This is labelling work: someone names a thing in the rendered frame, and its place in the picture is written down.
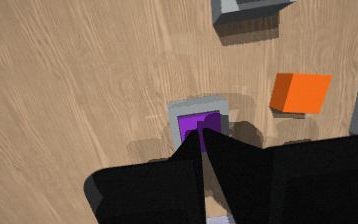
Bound orange block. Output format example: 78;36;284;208
269;73;332;114

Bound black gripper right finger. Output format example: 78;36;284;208
202;128;358;224

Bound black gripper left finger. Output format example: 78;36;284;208
83;129;207;224

